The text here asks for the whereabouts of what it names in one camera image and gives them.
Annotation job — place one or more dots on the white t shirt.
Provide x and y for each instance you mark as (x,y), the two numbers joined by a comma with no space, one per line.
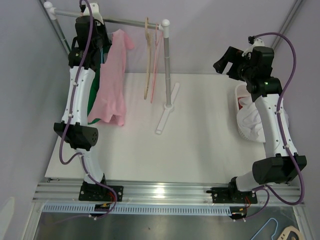
(252,120)

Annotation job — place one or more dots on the aluminium rail frame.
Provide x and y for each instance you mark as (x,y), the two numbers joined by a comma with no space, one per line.
(67,190)

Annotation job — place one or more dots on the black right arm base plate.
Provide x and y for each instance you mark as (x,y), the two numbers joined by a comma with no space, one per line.
(227,195)

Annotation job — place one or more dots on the blue hanger on floor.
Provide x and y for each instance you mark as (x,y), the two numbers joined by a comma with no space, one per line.
(269,230)

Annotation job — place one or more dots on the wooden hanger on floor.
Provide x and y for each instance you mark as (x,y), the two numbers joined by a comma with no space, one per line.
(291,233)

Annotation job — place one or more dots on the white perforated plastic basket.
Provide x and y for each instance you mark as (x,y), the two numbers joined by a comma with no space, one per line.
(237,100)

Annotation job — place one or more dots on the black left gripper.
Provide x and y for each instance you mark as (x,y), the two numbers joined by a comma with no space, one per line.
(101,28)

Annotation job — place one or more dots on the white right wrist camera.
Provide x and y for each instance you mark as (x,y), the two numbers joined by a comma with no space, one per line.
(254,42)

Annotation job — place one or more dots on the white slotted cable duct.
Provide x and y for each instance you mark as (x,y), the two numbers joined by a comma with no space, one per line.
(140,209)

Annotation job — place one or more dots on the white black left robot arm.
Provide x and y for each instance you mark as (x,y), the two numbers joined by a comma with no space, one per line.
(77,137)

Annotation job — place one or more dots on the pink t shirt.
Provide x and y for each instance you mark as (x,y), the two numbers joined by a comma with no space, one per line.
(109,105)

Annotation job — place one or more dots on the beige wooden hanger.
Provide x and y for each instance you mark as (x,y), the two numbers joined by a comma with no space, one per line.
(149,38)

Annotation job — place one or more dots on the silver white clothes rack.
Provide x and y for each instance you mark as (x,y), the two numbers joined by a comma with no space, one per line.
(171,91)

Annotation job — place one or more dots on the coral red t shirt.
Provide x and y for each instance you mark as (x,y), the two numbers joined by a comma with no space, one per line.
(242,101)

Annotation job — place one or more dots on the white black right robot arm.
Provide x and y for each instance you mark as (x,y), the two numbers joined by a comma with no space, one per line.
(282,163)

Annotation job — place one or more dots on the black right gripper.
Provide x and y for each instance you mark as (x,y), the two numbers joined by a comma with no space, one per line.
(232,55)

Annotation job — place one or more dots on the green t shirt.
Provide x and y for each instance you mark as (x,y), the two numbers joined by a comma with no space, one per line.
(95,83)

